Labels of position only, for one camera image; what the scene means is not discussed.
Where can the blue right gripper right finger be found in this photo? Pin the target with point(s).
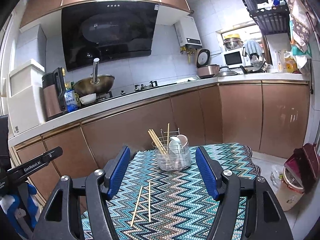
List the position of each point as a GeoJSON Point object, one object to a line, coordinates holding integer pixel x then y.
{"type": "Point", "coordinates": [210, 171]}

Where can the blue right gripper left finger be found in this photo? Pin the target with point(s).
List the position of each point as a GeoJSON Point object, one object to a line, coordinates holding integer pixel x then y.
{"type": "Point", "coordinates": [115, 170]}

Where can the wooden chopstick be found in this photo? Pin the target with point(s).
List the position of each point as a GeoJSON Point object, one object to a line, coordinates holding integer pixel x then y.
{"type": "Point", "coordinates": [156, 141]}
{"type": "Point", "coordinates": [136, 207]}
{"type": "Point", "coordinates": [168, 135]}

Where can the blue zigzag woven table mat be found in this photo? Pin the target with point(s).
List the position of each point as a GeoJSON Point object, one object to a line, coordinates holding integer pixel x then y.
{"type": "Point", "coordinates": [173, 204]}

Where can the clear plastic utensil holder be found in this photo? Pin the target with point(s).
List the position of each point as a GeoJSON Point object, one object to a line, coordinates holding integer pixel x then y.
{"type": "Point", "coordinates": [171, 161]}

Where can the beige ceramic spoon in holder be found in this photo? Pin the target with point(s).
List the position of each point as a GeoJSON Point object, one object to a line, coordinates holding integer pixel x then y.
{"type": "Point", "coordinates": [183, 140]}

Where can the white ceramic spoon in holder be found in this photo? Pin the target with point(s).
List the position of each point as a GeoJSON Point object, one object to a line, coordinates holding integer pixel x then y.
{"type": "Point", "coordinates": [175, 145]}

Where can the wooden chopstick in holder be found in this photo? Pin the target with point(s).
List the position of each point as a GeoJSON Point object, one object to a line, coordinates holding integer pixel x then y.
{"type": "Point", "coordinates": [156, 141]}

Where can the white small bowl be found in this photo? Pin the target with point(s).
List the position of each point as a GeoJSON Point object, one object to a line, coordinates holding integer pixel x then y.
{"type": "Point", "coordinates": [90, 98]}

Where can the dark red dustpan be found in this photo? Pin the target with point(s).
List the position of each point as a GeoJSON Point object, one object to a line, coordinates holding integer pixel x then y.
{"type": "Point", "coordinates": [304, 166]}

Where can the blue white salt bag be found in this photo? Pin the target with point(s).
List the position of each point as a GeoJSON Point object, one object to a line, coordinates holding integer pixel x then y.
{"type": "Point", "coordinates": [70, 99]}

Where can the gas stove burners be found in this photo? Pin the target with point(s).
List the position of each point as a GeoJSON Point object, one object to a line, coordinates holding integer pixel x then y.
{"type": "Point", "coordinates": [135, 89]}

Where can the metal pot lid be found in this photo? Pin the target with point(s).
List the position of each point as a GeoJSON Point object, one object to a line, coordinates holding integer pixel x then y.
{"type": "Point", "coordinates": [225, 71]}

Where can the pink rice cooker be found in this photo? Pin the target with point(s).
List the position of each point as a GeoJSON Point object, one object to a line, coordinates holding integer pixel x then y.
{"type": "Point", "coordinates": [204, 68]}

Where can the white microwave oven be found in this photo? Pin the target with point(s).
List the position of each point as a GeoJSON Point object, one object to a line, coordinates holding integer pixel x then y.
{"type": "Point", "coordinates": [233, 58]}

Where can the yellow oil bottle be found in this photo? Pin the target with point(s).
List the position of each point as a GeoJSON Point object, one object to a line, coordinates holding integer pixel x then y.
{"type": "Point", "coordinates": [290, 63]}

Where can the black range hood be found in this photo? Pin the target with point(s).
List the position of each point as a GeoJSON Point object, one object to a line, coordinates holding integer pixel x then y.
{"type": "Point", "coordinates": [108, 30]}

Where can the white water heater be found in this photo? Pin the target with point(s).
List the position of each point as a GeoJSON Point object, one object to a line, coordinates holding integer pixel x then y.
{"type": "Point", "coordinates": [187, 34]}

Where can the brown patterned hanging cloth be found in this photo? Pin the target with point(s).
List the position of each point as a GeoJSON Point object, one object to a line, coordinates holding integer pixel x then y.
{"type": "Point", "coordinates": [301, 17]}

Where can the metal wok with handle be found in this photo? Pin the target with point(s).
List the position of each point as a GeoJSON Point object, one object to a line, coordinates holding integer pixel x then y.
{"type": "Point", "coordinates": [98, 84]}

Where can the black wall rack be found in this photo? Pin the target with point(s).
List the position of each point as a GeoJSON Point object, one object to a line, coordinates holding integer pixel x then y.
{"type": "Point", "coordinates": [271, 16]}

